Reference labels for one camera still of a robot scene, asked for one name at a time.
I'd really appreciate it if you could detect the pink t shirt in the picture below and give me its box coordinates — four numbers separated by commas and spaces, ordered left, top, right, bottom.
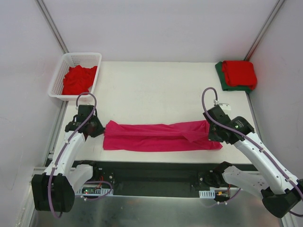
103, 120, 223, 152

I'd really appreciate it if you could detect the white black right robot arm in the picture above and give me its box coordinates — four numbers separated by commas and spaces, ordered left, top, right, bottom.
203, 105, 303, 218

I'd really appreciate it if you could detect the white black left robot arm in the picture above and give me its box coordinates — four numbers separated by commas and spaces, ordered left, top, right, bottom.
31, 105, 105, 213

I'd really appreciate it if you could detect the crumpled red t shirt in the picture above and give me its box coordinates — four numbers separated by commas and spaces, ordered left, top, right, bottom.
62, 65, 97, 95

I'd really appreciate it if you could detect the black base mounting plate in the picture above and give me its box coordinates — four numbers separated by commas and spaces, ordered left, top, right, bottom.
78, 160, 258, 197

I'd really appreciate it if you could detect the white plastic laundry basket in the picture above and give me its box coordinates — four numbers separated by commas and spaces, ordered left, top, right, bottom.
48, 52, 102, 101

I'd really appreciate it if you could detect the folded red t shirt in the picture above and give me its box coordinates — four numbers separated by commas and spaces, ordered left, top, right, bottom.
222, 61, 258, 90

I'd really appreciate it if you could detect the folded green t shirt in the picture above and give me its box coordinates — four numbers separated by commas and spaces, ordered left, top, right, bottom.
215, 61, 252, 94

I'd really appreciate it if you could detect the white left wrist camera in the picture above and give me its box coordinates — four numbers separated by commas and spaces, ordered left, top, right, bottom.
75, 103, 94, 110

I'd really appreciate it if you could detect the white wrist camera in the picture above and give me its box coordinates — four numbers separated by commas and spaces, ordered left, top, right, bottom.
75, 103, 94, 110
214, 99, 232, 112

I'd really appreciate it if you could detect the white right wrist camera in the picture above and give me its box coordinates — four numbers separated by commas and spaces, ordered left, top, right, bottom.
214, 99, 232, 112

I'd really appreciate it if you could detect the right white slotted cable duct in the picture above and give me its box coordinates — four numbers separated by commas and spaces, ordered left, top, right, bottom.
199, 190, 216, 199

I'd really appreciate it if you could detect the white slotted cable duct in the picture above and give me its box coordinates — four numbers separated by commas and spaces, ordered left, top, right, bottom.
75, 186, 114, 197
199, 190, 216, 199

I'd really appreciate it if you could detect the left white slotted cable duct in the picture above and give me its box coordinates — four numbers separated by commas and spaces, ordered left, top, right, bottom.
75, 186, 114, 197

